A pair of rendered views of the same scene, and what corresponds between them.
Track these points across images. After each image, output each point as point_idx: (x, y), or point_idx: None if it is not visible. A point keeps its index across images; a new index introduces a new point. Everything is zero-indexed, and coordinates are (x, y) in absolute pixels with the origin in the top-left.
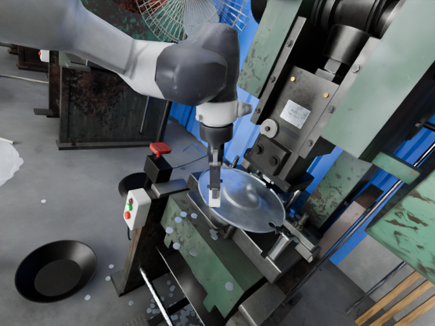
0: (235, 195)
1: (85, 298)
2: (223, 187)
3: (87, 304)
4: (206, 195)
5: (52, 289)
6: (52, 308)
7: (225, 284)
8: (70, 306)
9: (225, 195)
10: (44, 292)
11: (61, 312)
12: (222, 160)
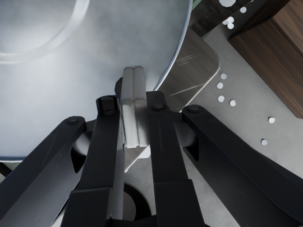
0: (29, 8)
1: (126, 170)
2: (3, 63)
3: (131, 165)
4: (89, 119)
5: (128, 207)
6: (144, 194)
7: (194, 4)
8: (138, 180)
9: (49, 48)
10: (133, 212)
11: (145, 184)
12: (200, 213)
